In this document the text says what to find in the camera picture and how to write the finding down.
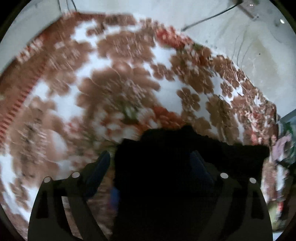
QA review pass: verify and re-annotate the pink cloth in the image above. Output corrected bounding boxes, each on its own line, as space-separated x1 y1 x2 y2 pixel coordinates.
272 134 293 161

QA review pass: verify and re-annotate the blue and black hooded jacket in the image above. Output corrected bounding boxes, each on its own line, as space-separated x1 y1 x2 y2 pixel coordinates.
111 126 269 240

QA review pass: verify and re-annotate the floral brown bed blanket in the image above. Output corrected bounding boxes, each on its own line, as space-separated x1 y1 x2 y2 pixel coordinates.
1 12 279 239

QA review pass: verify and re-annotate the black power cable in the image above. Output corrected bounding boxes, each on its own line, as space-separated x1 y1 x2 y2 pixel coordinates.
181 1 243 32

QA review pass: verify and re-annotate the white wall power strip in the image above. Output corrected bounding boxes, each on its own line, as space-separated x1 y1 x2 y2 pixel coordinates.
238 0 260 20

